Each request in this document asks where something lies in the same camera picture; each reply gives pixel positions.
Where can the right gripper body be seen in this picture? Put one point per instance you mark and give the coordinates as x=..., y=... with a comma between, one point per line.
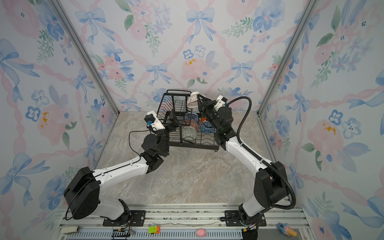
x=209, y=111

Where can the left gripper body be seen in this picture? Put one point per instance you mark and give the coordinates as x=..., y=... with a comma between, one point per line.
x=172, y=128

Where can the white lattice bowl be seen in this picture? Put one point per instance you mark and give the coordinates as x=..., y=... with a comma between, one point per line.
x=192, y=101

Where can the black wire dish rack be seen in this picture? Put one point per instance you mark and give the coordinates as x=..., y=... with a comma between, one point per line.
x=175, y=102

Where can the blue floral bowl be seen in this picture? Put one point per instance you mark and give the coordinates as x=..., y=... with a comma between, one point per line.
x=191, y=117

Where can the dark blue patterned bowl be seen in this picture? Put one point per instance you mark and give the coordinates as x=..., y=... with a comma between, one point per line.
x=207, y=128

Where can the red patterned bowl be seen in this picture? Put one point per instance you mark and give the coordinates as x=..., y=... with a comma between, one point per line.
x=194, y=124

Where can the green patterned bowl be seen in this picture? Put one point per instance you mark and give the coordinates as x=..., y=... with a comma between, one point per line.
x=189, y=133

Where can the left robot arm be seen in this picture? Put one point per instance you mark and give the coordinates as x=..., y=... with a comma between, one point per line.
x=84, y=193

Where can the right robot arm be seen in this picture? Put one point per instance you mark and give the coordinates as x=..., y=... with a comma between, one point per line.
x=271, y=187

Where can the green orange small toy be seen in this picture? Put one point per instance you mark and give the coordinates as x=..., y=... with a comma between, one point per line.
x=154, y=230

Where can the pink round toy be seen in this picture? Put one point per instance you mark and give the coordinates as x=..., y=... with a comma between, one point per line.
x=201, y=233

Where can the ice cream cone toy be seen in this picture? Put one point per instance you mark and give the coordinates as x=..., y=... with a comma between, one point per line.
x=286, y=230

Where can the beige small block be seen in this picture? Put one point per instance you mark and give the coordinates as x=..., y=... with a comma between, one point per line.
x=69, y=230

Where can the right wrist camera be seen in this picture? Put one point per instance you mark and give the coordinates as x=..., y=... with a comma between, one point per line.
x=221, y=101

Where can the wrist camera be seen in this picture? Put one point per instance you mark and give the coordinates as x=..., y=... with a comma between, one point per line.
x=153, y=123
x=221, y=101

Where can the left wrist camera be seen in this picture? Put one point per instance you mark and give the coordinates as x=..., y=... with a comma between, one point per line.
x=153, y=123

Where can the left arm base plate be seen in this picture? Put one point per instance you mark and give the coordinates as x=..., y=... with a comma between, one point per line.
x=135, y=218

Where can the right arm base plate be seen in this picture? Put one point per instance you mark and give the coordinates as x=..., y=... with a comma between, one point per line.
x=237, y=218

